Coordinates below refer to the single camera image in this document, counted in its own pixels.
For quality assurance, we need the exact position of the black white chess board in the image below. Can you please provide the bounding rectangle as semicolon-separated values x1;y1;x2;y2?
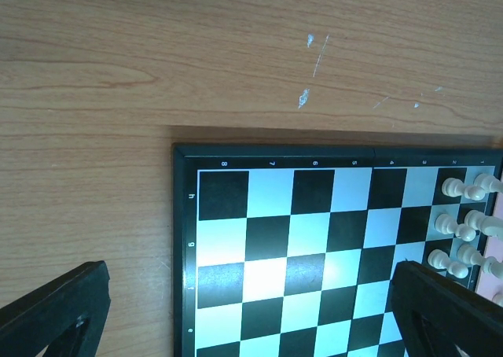
173;145;502;356

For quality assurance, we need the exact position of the white bishop chess piece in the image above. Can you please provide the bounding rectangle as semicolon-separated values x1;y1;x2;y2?
457;243;503;279

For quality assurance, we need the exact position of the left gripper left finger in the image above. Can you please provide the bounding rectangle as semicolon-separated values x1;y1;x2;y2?
1;261;111;356

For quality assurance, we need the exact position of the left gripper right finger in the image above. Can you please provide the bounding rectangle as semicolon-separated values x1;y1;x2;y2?
391;261;502;356

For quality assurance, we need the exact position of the white pawn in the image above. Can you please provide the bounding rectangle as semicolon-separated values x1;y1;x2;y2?
428;249;468;278
435;214;476;241
442;178;486;201

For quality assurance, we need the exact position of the white rook chess piece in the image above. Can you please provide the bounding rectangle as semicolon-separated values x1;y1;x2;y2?
474;174;503;193

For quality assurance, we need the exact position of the white knight chess piece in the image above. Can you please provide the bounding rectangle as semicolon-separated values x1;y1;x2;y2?
464;210;503;240

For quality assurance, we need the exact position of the pink plastic tray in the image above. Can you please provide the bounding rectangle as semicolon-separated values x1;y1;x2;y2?
473;193;503;307

